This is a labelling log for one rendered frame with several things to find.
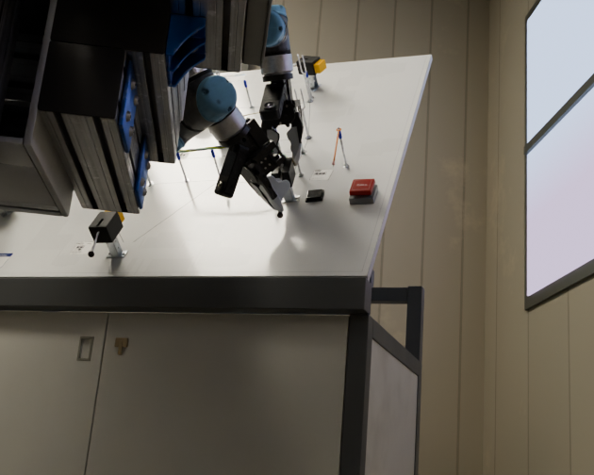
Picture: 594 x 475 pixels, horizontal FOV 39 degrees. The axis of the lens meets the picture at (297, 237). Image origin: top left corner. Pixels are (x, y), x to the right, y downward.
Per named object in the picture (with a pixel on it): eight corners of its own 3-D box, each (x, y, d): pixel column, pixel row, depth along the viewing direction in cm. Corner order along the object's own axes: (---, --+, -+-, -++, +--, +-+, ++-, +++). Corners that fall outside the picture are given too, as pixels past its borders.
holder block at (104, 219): (90, 280, 183) (74, 244, 178) (114, 246, 193) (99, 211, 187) (108, 280, 182) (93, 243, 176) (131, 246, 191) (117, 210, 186)
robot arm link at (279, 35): (230, 44, 176) (237, 46, 187) (283, 47, 176) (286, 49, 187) (231, 6, 175) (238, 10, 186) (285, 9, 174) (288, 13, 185)
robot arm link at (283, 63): (287, 53, 187) (252, 57, 189) (289, 73, 188) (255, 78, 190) (294, 54, 194) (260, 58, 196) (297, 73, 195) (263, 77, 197)
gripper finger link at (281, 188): (304, 199, 182) (281, 167, 178) (285, 217, 180) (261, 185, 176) (296, 197, 184) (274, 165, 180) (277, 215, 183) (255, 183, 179)
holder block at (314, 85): (294, 82, 246) (288, 54, 241) (326, 85, 240) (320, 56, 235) (286, 89, 243) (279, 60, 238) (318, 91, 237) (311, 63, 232)
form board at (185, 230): (-103, 283, 203) (-107, 277, 202) (83, 90, 281) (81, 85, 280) (369, 283, 165) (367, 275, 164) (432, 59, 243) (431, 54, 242)
